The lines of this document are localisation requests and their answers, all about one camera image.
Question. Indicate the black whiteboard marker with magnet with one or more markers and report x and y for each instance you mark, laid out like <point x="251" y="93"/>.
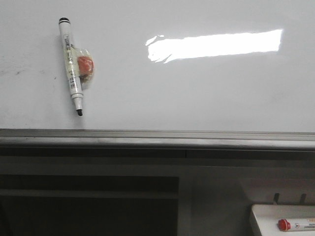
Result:
<point x="79" y="65"/>

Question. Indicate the red capped whiteboard marker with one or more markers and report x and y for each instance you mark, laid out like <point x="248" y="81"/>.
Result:
<point x="296" y="224"/>

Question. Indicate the white plastic marker tray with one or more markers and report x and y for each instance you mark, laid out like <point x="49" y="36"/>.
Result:
<point x="264" y="217"/>

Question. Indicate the white whiteboard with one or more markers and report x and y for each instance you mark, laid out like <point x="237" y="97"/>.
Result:
<point x="167" y="73"/>

